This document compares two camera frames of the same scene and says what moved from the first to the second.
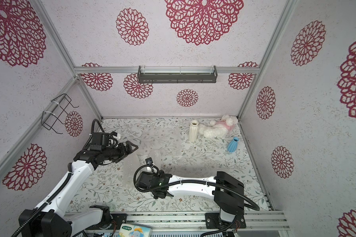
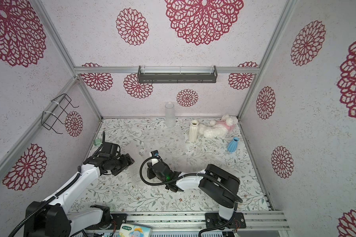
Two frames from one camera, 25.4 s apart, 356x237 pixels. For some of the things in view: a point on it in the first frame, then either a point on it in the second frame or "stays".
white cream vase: [193, 130] stays
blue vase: [232, 145] stays
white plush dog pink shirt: [218, 129] stays
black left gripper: [124, 152] to [127, 161]
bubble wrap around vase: [157, 158] to [181, 164]
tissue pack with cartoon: [129, 230] stays
